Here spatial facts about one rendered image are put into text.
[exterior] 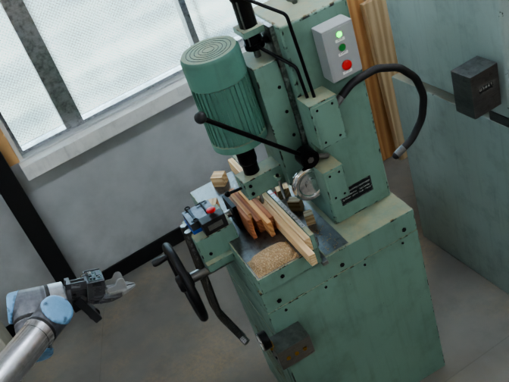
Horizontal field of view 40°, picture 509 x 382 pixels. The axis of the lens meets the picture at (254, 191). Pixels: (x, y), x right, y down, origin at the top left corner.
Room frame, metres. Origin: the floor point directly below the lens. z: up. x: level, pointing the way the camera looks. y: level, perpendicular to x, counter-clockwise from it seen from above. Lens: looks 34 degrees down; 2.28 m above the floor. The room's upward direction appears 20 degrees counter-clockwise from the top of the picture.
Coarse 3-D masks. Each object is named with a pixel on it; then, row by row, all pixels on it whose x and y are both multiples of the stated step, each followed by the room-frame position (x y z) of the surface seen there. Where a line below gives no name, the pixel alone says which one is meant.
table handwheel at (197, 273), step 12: (168, 252) 1.78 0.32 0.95; (180, 264) 1.73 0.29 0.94; (228, 264) 1.81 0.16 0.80; (180, 276) 1.70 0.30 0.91; (192, 276) 1.79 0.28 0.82; (204, 276) 1.79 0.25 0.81; (180, 288) 1.76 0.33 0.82; (192, 288) 1.67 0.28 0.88; (192, 300) 1.66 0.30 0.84; (204, 312) 1.66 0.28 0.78
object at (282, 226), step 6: (270, 210) 1.82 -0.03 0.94; (276, 216) 1.78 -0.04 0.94; (276, 222) 1.76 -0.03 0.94; (282, 222) 1.74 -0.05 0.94; (282, 228) 1.72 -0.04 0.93; (288, 228) 1.70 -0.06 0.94; (288, 234) 1.68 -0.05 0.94; (294, 234) 1.67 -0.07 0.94; (294, 240) 1.64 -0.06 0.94; (300, 240) 1.63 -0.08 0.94; (294, 246) 1.66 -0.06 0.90; (300, 246) 1.60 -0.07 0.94; (306, 246) 1.59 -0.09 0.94; (300, 252) 1.62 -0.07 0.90; (306, 252) 1.57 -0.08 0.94; (312, 252) 1.56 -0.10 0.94; (306, 258) 1.58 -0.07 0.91; (312, 258) 1.55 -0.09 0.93; (312, 264) 1.55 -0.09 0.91
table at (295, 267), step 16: (192, 192) 2.15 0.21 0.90; (208, 192) 2.11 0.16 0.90; (224, 192) 2.07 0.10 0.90; (224, 208) 1.98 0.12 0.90; (240, 240) 1.78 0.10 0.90; (256, 240) 1.75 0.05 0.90; (272, 240) 1.72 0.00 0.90; (288, 240) 1.70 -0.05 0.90; (224, 256) 1.77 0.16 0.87; (240, 256) 1.70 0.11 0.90; (320, 256) 1.62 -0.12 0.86; (272, 272) 1.58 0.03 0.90; (288, 272) 1.59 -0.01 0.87; (272, 288) 1.58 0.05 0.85
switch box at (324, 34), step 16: (336, 16) 1.84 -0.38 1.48; (320, 32) 1.78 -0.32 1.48; (352, 32) 1.79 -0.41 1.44; (320, 48) 1.80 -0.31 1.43; (336, 48) 1.78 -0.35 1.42; (352, 48) 1.79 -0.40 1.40; (320, 64) 1.82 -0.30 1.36; (336, 64) 1.77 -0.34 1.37; (352, 64) 1.79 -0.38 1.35; (336, 80) 1.77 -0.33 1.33
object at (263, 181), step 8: (264, 160) 1.91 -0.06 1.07; (272, 160) 1.90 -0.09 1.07; (264, 168) 1.87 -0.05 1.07; (272, 168) 1.85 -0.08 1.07; (280, 168) 1.86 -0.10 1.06; (240, 176) 1.87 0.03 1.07; (248, 176) 1.86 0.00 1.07; (256, 176) 1.84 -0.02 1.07; (264, 176) 1.84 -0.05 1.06; (272, 176) 1.85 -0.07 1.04; (240, 184) 1.86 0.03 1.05; (248, 184) 1.83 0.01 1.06; (256, 184) 1.84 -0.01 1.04; (264, 184) 1.84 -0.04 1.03; (272, 184) 1.85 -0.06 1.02; (248, 192) 1.83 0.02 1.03; (256, 192) 1.83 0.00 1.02; (264, 192) 1.84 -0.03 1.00
